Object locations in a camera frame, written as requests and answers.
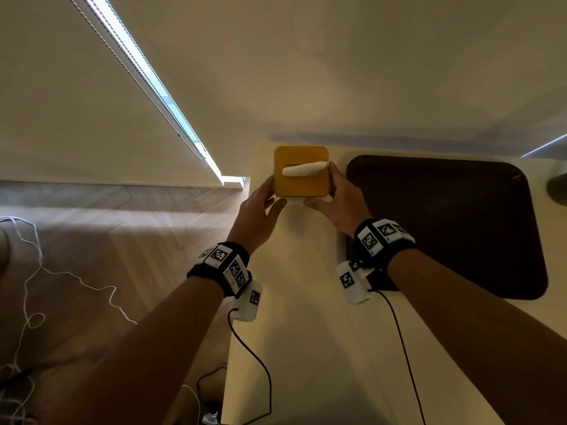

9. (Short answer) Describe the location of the person's right hand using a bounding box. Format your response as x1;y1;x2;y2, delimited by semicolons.
304;161;373;238

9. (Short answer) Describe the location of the dark brown tray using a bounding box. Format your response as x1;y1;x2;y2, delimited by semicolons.
345;155;549;301

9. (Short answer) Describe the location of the person's right forearm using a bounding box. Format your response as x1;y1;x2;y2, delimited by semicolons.
387;249;567;425

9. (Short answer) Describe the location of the black wristband with marker tags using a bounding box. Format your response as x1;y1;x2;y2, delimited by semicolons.
186;241;252;299
353;218;416;271

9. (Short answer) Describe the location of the blind bead chain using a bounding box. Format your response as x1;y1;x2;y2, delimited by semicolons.
66;0;207;161

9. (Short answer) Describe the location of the white tissue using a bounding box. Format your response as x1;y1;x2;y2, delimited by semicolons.
282;161;330;178

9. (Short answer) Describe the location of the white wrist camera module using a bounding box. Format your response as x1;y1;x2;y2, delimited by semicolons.
336;259;376;305
232;280;264;324

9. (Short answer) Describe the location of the dark round object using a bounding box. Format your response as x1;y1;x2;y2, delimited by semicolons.
547;172;567;207

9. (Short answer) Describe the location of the white cable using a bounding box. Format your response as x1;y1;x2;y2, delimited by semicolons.
0;216;138;425

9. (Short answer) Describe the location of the tissue box with yellow lid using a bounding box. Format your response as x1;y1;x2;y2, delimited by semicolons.
273;145;332;202

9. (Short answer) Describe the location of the person's left hand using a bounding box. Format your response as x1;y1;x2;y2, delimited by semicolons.
227;174;288;255

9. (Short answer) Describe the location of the black cable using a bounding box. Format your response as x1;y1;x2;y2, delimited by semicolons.
373;290;427;425
196;308;273;425

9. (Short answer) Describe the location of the person's left forearm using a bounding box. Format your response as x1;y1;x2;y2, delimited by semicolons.
44;276;225;425

